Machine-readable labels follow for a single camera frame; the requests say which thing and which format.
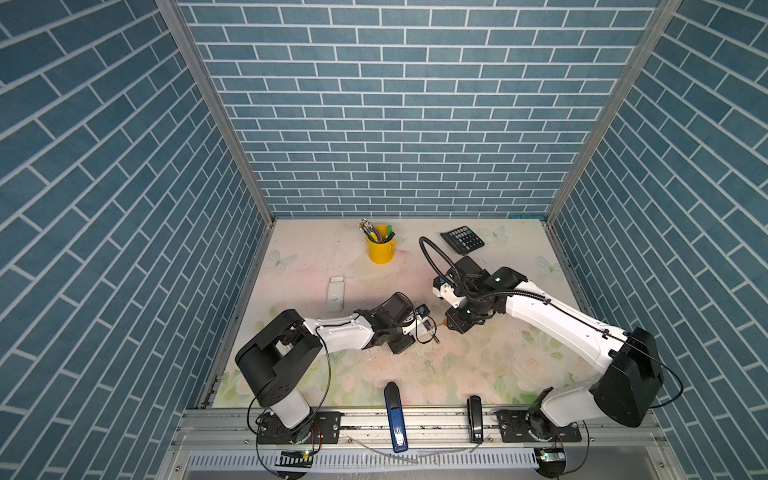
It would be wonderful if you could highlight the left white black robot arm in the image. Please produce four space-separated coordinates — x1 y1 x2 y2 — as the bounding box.
235 292 436 430

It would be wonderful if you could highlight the black desk calculator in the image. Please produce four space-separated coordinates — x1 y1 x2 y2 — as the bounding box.
440 226 485 256

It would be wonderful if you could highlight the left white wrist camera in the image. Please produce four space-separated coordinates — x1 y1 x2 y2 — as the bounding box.
410 304 436 342

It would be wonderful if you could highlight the blue black clamp handle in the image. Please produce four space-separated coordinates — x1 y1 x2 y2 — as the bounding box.
384 381 408 453

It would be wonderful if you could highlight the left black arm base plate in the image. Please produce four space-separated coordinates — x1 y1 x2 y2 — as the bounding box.
258 411 342 445

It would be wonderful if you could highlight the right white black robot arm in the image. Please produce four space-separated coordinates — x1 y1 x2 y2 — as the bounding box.
433 256 664 440

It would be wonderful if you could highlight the white remote control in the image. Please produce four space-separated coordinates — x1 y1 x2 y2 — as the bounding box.
326 276 345 312

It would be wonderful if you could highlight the yellow metal pen cup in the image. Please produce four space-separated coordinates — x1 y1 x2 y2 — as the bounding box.
366 238 396 265

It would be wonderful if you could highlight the aluminium front rail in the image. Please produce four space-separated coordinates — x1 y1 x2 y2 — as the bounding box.
172 406 666 451

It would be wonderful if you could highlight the bundle of pencils in cup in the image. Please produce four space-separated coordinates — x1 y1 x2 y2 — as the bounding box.
359 219 382 243

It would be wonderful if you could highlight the black corrugated cable hose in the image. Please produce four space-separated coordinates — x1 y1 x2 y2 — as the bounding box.
418 235 553 304

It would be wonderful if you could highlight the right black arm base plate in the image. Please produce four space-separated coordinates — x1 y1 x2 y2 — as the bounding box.
494 409 582 443

